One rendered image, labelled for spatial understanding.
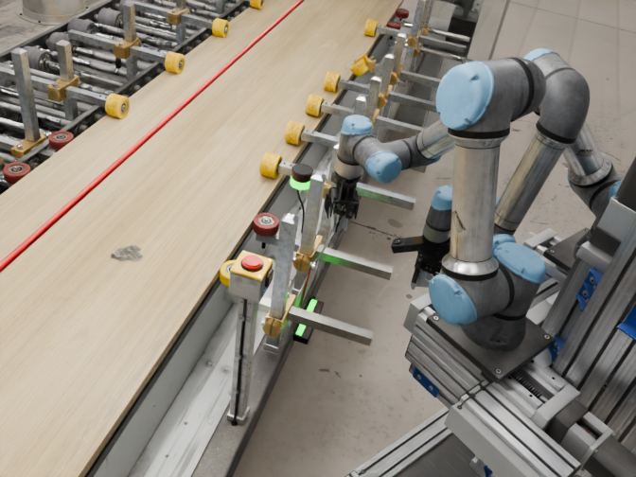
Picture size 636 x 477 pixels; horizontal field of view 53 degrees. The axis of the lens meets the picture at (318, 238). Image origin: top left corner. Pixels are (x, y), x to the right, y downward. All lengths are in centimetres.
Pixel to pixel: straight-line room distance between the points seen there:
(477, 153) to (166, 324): 86
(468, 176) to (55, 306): 104
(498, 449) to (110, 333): 93
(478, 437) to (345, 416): 118
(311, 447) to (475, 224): 144
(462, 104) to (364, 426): 167
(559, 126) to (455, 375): 64
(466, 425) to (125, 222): 110
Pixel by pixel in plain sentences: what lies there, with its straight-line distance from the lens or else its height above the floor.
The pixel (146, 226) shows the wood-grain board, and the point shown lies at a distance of 192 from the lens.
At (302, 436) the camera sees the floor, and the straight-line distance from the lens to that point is 253.
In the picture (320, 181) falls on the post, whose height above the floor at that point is 114.
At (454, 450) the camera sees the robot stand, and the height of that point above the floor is 21.
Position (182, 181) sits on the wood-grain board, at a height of 90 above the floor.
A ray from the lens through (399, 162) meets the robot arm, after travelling 152.
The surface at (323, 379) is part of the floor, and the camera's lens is 270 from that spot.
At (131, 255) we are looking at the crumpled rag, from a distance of 180.
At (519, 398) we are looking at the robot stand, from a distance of 155.
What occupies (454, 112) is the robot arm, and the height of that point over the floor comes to 158.
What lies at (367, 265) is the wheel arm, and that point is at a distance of 192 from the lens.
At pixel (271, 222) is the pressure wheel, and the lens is 195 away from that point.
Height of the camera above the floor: 208
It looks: 38 degrees down
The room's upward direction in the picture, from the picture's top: 10 degrees clockwise
